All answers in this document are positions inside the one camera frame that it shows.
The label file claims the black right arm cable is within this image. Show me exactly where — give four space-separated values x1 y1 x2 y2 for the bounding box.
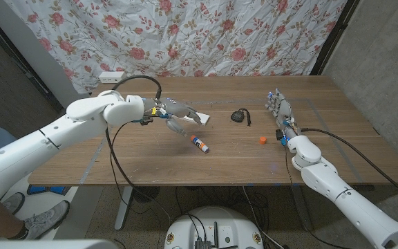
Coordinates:
301 127 398 207

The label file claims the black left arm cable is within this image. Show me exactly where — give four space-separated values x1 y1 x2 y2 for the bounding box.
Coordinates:
104 75 172 225

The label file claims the white power strip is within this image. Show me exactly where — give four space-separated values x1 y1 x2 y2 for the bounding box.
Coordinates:
98 71 127 84

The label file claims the grey sneaker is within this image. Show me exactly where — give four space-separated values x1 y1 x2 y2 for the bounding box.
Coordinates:
0 192 26 215
22 199 70 240

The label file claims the grey table leg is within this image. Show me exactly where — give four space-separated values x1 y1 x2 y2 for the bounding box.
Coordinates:
290 185 314 232

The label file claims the person's bare leg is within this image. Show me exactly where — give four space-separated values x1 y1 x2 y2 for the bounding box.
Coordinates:
0 202 26 240

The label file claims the white robot torso base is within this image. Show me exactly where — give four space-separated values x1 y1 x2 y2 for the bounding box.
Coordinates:
164 206 265 249

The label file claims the black round case with strap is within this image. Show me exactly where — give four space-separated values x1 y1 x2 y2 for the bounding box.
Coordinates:
230 108 252 127

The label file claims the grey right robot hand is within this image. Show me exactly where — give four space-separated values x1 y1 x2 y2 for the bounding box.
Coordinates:
264 88 302 139

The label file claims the white table leg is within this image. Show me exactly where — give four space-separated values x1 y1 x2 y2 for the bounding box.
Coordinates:
114 185 134 231

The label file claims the orange blue white glue stick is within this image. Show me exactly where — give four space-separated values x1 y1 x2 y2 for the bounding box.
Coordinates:
190 135 210 154

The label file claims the blue flat floor item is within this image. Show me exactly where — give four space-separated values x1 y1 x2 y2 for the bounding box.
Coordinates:
26 185 71 196

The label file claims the floral backdrop cloth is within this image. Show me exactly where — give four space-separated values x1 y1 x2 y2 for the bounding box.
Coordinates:
3 0 348 94

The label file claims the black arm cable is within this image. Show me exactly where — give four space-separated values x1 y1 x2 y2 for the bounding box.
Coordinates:
301 127 398 207
104 75 172 225

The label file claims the flat white cardboard box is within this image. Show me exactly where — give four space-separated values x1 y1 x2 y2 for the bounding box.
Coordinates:
181 112 211 126

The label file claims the black backdrop stand pole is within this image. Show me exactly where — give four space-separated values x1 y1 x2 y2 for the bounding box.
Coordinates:
310 0 361 76

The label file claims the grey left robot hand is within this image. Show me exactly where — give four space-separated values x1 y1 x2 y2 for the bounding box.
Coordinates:
142 97 203 138

